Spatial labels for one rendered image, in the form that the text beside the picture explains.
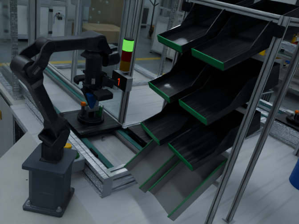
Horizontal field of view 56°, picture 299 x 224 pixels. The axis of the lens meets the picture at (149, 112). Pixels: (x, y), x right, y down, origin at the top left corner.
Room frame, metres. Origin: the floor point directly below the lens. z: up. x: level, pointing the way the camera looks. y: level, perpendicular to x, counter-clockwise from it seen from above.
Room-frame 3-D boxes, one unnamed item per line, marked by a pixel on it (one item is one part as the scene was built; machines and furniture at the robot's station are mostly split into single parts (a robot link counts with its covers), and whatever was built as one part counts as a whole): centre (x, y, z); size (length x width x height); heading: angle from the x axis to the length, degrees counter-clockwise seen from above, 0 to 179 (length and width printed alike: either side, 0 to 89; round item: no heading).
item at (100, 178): (1.19, 0.41, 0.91); 0.89 x 0.06 x 0.11; 45
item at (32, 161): (0.80, 0.31, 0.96); 0.15 x 0.15 x 0.20; 0
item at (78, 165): (1.01, 0.32, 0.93); 0.21 x 0.07 x 0.06; 45
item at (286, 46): (6.18, -2.63, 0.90); 0.40 x 0.30 x 0.17; 137
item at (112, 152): (1.33, 0.31, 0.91); 0.84 x 0.28 x 0.10; 45
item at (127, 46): (1.32, 0.16, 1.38); 0.05 x 0.05 x 0.05
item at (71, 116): (1.29, 0.30, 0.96); 0.24 x 0.24 x 0.02; 45
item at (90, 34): (0.82, 0.29, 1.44); 0.29 x 0.08 x 0.11; 146
